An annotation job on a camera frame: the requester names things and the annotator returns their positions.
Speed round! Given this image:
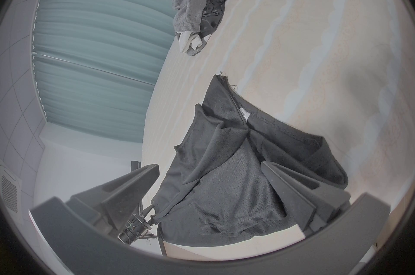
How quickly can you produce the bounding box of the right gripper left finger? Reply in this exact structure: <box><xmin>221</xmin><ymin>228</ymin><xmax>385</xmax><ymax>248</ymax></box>
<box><xmin>68</xmin><ymin>165</ymin><xmax>161</xmax><ymax>232</ymax></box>

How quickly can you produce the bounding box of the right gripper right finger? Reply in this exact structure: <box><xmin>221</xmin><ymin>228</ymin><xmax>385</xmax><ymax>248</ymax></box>
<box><xmin>261</xmin><ymin>161</ymin><xmax>353</xmax><ymax>233</ymax></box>

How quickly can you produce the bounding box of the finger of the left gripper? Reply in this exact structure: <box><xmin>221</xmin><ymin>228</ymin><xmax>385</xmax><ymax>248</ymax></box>
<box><xmin>142</xmin><ymin>206</ymin><xmax>157</xmax><ymax>223</ymax></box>

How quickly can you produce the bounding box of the black T-shirt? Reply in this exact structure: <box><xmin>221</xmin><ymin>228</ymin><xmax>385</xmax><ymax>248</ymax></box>
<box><xmin>151</xmin><ymin>73</ymin><xmax>350</xmax><ymax>246</ymax></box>

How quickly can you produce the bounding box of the bed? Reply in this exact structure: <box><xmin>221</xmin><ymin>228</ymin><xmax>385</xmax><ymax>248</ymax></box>
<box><xmin>143</xmin><ymin>0</ymin><xmax>414</xmax><ymax>259</ymax></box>

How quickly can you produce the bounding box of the blue-green curtain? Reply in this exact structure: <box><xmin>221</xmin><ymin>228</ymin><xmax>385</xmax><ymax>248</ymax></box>
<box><xmin>32</xmin><ymin>56</ymin><xmax>156</xmax><ymax>145</ymax></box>
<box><xmin>32</xmin><ymin>0</ymin><xmax>192</xmax><ymax>86</ymax></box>

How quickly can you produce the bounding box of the ceiling air conditioner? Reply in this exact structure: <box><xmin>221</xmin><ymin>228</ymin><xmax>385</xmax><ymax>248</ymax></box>
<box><xmin>0</xmin><ymin>167</ymin><xmax>22</xmax><ymax>213</ymax></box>

